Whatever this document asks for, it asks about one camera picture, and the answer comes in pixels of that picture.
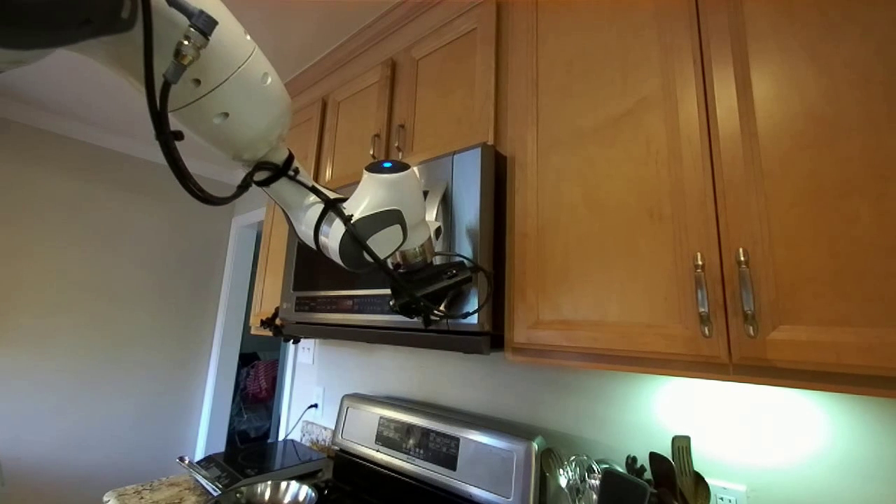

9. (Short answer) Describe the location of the microwave door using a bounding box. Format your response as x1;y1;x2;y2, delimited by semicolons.
280;153;454;331

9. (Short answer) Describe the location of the stainless steel microwave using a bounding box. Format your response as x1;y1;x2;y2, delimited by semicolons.
279;143;506;355

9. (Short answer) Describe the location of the stainless steel stove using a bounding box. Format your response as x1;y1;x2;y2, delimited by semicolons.
308;393;548;504

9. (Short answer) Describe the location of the pink bag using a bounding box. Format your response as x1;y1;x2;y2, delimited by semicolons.
241;358;279;405

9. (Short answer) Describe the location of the short wooden cabinet door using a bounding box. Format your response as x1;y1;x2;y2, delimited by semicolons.
389;0;498;167
318;59;394;191

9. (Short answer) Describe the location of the narrow wooden cabinet door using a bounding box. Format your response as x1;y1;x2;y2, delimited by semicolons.
249;98;326;330

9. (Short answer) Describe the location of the metal spoon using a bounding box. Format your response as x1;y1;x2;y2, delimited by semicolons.
541;447;572;499

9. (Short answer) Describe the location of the black portable induction cooktop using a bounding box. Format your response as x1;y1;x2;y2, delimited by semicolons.
195;439;331;492

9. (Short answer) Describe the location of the wide wooden cabinet door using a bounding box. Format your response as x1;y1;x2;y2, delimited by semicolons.
697;0;896;379
507;0;730;365

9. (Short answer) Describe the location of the metal whisk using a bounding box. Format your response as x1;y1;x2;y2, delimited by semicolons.
566;454;604;504

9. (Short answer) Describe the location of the wooden slotted spatula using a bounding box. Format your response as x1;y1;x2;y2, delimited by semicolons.
671;435;697;504

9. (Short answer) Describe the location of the black cable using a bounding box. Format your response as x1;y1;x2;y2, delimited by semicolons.
283;402;320;442

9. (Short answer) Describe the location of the white door frame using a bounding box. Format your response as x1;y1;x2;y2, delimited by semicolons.
195;206;296;461

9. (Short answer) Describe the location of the wooden wall cabinet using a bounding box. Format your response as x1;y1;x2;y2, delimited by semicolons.
248;0;896;400

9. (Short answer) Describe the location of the silver cabinet door handle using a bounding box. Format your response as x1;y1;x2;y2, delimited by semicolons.
692;251;714;340
734;246;760;340

